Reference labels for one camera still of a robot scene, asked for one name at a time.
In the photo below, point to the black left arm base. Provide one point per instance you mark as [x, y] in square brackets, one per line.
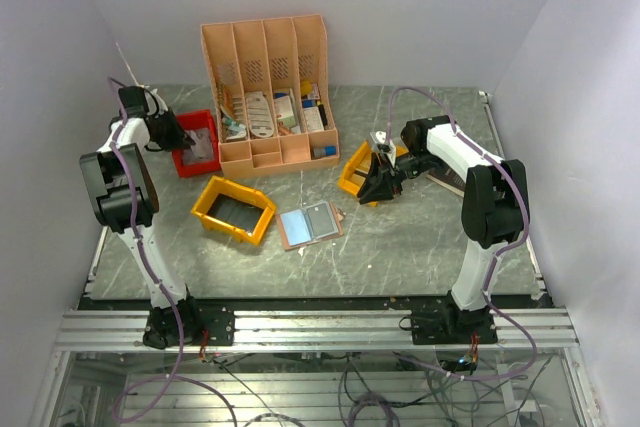
[202, 321]

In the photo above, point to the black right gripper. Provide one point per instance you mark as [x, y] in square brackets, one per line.
[381, 187]

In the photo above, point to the black book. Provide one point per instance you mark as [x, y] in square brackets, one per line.
[447, 178]

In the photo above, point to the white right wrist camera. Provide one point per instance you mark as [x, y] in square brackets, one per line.
[383, 147]

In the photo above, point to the white box in organizer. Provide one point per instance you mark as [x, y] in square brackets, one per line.
[284, 111]

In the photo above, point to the yellow bin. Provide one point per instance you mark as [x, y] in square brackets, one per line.
[234, 209]
[356, 168]

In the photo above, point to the blue grey cylinder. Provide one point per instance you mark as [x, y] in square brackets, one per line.
[322, 152]

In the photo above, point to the white oval perforated board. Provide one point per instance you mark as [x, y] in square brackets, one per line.
[260, 122]

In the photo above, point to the pink leather card holder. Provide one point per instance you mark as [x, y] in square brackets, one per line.
[294, 229]

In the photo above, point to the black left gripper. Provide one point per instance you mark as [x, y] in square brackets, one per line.
[179, 139]

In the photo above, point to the peach plastic desk organizer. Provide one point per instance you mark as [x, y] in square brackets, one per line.
[287, 55]

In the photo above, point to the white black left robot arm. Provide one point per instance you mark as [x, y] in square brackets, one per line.
[120, 187]

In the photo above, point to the black card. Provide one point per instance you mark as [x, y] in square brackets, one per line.
[321, 220]

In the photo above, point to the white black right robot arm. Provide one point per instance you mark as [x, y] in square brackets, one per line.
[495, 211]

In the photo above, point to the red plastic bin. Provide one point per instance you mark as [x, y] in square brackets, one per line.
[192, 121]

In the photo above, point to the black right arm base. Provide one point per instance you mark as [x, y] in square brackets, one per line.
[450, 327]

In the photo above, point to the cards in red bin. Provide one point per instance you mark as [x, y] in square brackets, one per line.
[202, 151]

